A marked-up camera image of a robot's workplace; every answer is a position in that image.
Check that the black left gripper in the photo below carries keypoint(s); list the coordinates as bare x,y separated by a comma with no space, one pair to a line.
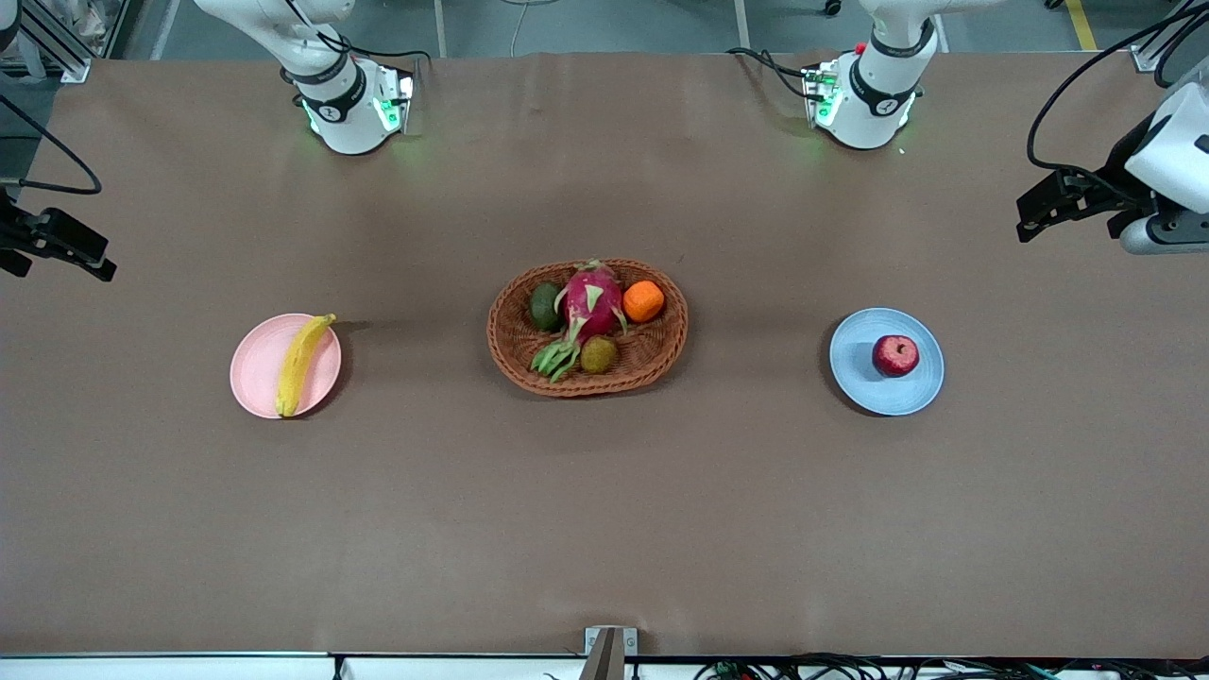
1121,161

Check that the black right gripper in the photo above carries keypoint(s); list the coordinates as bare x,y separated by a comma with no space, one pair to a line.
13,229

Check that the red apple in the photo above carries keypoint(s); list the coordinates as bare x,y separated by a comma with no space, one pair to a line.
894,356

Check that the yellow banana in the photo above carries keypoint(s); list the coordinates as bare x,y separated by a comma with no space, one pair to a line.
297,364

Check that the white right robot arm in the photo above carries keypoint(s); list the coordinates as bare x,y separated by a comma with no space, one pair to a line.
349,118

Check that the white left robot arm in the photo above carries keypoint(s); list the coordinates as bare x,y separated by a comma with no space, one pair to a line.
874,109

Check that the pink plate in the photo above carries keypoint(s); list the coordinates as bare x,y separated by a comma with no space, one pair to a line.
255,373

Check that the blue plate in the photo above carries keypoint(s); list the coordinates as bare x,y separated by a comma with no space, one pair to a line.
855,373

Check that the orange tangerine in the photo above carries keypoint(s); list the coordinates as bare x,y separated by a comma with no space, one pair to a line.
643,300

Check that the brown wicker basket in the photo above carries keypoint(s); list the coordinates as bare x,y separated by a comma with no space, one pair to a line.
647,364

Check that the pink dragon fruit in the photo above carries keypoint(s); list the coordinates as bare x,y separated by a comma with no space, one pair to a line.
595,302

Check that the brown-green kiwi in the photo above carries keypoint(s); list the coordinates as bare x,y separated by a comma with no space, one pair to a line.
599,354

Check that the dark green avocado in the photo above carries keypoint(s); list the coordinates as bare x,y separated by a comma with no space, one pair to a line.
544,306

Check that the aluminium frame profile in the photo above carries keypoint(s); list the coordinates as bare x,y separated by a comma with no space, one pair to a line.
66,61

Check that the grey metal table bracket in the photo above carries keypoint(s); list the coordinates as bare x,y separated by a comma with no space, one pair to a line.
609,652

